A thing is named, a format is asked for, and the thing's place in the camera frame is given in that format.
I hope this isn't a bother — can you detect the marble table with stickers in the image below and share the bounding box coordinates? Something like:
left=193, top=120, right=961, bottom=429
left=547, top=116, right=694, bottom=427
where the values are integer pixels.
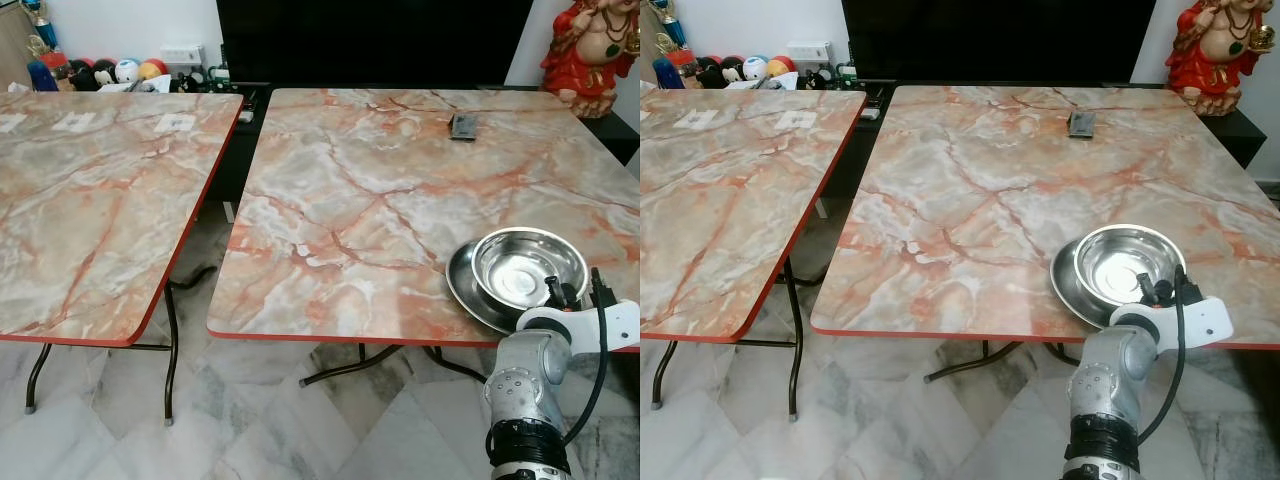
left=640, top=90, right=868, bottom=421
left=0, top=90, right=245, bottom=425

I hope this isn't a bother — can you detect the red and gold statue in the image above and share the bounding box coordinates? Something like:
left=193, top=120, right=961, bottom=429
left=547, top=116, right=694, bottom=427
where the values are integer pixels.
left=1165, top=0, right=1277, bottom=117
left=541, top=0, right=641, bottom=120

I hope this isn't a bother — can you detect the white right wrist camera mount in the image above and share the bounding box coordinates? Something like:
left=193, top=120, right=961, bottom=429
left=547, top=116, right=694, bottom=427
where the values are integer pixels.
left=517, top=299, right=641, bottom=354
left=1110, top=297, right=1234, bottom=352

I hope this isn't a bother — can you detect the shiny steel bowl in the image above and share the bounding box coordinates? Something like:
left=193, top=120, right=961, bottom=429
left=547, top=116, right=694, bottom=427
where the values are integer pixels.
left=1073, top=225, right=1187, bottom=307
left=472, top=228, right=590, bottom=311

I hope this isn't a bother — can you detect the large marble folding table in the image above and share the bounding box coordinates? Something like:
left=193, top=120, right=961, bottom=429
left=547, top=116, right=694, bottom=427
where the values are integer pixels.
left=810, top=85, right=1280, bottom=384
left=207, top=88, right=641, bottom=389

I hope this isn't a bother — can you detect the gold and blue trophy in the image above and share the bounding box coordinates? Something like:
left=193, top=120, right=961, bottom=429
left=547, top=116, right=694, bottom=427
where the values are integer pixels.
left=646, top=0, right=691, bottom=56
left=20, top=0, right=63, bottom=63

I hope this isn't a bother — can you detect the black television screen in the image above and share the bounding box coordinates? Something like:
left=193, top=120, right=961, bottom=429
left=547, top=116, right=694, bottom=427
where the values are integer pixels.
left=216, top=0, right=536, bottom=89
left=841, top=0, right=1159, bottom=84

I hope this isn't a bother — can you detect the flat steel plate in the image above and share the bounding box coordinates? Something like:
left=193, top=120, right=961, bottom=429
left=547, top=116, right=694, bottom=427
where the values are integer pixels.
left=446, top=240, right=561, bottom=335
left=1050, top=238, right=1153, bottom=330

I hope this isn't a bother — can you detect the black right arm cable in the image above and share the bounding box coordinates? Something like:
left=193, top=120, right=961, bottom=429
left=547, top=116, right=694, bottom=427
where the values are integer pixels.
left=558, top=267, right=615, bottom=448
left=1136, top=268, right=1201, bottom=447

